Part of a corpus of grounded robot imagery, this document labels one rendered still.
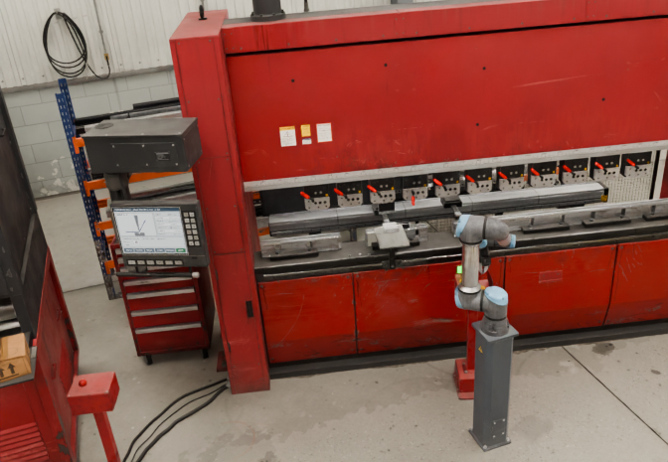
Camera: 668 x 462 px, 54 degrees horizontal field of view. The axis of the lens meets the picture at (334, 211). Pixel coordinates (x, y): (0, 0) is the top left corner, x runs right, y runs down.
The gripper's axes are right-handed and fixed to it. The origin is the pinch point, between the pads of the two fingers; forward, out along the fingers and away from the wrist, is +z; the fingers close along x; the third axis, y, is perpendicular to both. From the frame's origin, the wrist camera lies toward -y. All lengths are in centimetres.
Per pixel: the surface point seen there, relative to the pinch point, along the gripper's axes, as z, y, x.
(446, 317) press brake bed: 51, 21, 17
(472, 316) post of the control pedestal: 30.1, -3.1, 5.5
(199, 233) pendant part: -64, -39, 149
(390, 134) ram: -74, 40, 49
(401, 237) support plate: -15, 20, 46
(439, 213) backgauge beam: -3, 64, 17
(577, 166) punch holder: -40, 49, -65
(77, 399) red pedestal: -3, -86, 212
